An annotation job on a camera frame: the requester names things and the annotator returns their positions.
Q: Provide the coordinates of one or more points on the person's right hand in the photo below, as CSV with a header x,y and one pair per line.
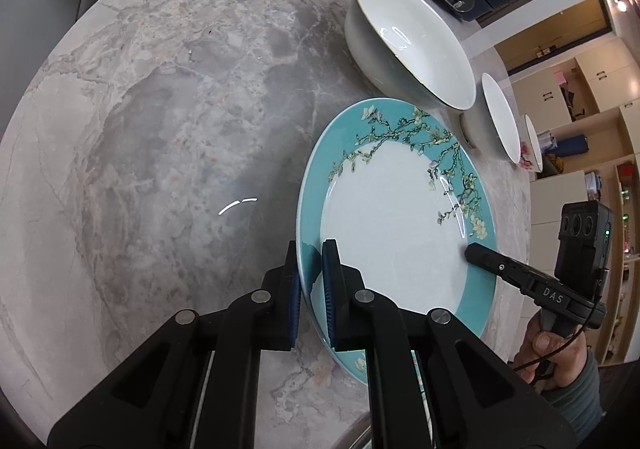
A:
x,y
568,363

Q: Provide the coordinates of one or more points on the large teal floral plate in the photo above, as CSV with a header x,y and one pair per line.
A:
x,y
402,199

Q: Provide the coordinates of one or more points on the large white bowl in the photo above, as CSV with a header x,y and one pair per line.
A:
x,y
404,48

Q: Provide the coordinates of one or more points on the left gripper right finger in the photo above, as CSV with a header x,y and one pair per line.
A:
x,y
432,382

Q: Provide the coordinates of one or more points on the small red floral bowl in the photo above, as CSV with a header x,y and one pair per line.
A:
x,y
531,156

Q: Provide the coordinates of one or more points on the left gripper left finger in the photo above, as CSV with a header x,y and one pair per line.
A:
x,y
194,382

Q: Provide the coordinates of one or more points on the right forearm grey sleeve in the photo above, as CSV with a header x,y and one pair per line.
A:
x,y
580,402

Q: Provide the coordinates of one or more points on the medium white bowl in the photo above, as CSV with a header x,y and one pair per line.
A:
x,y
489,125

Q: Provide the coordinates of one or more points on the black right tracking camera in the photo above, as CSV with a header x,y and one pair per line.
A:
x,y
585,238

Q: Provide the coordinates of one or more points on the brown entrance door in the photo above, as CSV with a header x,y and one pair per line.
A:
x,y
556,34

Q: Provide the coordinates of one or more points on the white wall cabinets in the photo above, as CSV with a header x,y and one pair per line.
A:
x,y
589,106

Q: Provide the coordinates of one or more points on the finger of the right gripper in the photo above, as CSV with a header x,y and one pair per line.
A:
x,y
526,279

